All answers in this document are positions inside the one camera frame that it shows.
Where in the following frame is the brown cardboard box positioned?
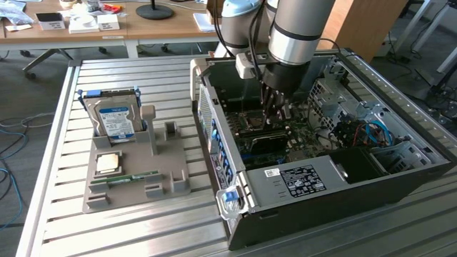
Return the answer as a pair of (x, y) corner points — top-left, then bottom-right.
(206, 0), (224, 18)

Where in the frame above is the silver disk bay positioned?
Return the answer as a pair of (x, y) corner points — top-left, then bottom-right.
(369, 140), (433, 175)

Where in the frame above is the grey plastic parts rack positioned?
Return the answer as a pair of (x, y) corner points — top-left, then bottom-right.
(82, 104), (194, 214)

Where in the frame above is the stack of white papers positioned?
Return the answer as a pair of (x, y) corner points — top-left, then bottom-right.
(192, 12), (223, 33)

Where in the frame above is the grey floor cable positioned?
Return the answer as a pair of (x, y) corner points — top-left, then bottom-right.
(0, 112), (55, 129)

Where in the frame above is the graphics card with metal bracket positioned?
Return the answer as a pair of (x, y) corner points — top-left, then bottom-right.
(246, 131), (290, 159)

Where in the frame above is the wooden cabinet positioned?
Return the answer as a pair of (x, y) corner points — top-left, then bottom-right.
(318, 0), (411, 62)

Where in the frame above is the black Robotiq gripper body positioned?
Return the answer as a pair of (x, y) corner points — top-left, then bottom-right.
(263, 62), (311, 95)

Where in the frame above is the white box with black top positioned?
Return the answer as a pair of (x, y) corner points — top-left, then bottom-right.
(35, 12), (67, 31)

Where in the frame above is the black round lamp base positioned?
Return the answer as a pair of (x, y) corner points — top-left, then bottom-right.
(135, 0), (175, 21)

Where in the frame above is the white metal desk frame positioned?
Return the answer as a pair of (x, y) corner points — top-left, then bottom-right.
(392, 0), (457, 74)

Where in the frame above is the grey power supply with label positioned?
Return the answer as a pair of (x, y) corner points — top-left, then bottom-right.
(246, 156), (349, 208)

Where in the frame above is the blue floor cable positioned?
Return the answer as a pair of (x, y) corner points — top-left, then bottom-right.
(0, 131), (28, 231)

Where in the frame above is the black open PC case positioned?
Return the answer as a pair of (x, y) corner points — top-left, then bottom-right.
(188, 48), (457, 251)

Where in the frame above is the clear plastic bag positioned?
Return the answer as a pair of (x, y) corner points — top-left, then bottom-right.
(0, 0), (35, 25)

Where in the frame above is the wooden desk white frame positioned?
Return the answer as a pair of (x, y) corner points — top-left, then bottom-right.
(0, 0), (130, 80)
(127, 0), (324, 58)

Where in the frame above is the small white box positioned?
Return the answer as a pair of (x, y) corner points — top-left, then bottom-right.
(96, 13), (120, 32)

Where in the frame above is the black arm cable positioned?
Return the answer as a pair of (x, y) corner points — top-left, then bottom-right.
(214, 0), (267, 89)

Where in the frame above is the CPU chip with metal lid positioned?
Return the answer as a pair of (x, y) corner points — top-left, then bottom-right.
(96, 154), (122, 173)

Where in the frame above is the blue wire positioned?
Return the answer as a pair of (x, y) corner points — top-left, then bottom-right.
(364, 120), (396, 147)

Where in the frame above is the red wire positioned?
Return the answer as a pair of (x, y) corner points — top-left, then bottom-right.
(352, 123), (369, 147)

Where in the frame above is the hard disk with blue carrier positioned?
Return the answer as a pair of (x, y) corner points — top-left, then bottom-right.
(76, 86), (143, 144)

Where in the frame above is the green motherboard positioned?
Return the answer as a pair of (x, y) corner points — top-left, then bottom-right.
(224, 101), (344, 172)

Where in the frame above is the blue plastic case latch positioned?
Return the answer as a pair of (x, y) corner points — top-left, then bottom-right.
(222, 188), (240, 205)

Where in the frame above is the black cable over case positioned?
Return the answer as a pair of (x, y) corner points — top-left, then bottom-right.
(318, 37), (359, 58)

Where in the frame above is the CPU socket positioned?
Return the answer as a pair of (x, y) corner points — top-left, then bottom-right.
(239, 109), (267, 131)

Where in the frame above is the metal socket cover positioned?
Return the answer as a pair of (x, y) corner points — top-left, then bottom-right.
(283, 99), (296, 121)

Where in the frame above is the silver perforated drive cage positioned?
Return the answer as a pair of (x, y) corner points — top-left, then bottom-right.
(307, 64), (393, 150)

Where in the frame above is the white box with tape roll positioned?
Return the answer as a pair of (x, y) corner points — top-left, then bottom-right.
(67, 13), (102, 34)

